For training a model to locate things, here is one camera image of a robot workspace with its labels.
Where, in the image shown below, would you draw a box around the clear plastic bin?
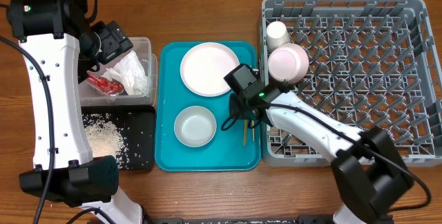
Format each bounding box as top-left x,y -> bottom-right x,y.
79,37 -> 157,106

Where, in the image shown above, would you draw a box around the teal plastic tray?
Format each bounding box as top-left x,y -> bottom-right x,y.
155,41 -> 261,172

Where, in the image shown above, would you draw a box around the pale green cup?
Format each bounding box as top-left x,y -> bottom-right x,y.
266,21 -> 290,53

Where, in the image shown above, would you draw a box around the pink bowl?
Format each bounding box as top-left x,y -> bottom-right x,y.
267,43 -> 309,84

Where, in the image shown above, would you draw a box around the black tray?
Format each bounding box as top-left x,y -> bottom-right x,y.
81,105 -> 156,171

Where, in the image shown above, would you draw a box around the pink plate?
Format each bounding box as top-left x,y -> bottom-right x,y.
180,42 -> 240,97

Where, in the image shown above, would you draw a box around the wooden chopstick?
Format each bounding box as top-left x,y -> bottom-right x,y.
251,120 -> 255,141
242,120 -> 248,146

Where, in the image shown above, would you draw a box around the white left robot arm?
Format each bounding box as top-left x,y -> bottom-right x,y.
6,0 -> 151,223

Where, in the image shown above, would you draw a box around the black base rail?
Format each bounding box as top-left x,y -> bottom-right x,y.
152,215 -> 334,224

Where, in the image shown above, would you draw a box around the red snack wrapper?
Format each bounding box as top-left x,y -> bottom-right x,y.
86,72 -> 124,96

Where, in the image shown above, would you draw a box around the grey bowl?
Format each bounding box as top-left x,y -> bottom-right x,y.
174,106 -> 217,148

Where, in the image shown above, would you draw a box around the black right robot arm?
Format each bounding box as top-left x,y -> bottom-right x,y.
222,76 -> 432,223

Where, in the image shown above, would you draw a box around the white napkin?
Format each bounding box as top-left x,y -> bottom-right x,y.
102,50 -> 148,95

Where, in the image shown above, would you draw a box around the white rice pile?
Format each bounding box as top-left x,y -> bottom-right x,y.
82,113 -> 149,170

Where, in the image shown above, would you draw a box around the grey dishwasher rack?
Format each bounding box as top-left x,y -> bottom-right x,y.
258,0 -> 441,167

